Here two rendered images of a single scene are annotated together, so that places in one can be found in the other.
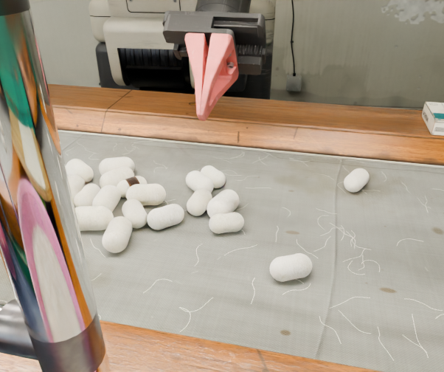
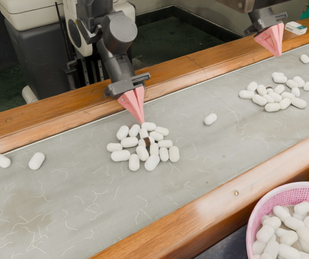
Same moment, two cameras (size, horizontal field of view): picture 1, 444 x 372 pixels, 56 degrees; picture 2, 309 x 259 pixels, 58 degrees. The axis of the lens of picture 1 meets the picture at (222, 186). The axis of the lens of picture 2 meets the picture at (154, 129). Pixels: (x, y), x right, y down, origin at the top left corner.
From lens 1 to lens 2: 76 cm
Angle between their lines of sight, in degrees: 36
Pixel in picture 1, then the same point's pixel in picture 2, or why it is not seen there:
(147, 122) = (221, 67)
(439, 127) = (301, 32)
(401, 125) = (286, 34)
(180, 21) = (267, 22)
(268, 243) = not seen: outside the picture
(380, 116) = not seen: hidden behind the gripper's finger
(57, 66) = not seen: outside the picture
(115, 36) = not seen: hidden behind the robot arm
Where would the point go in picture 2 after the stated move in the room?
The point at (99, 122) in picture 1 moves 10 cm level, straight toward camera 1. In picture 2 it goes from (204, 75) to (239, 85)
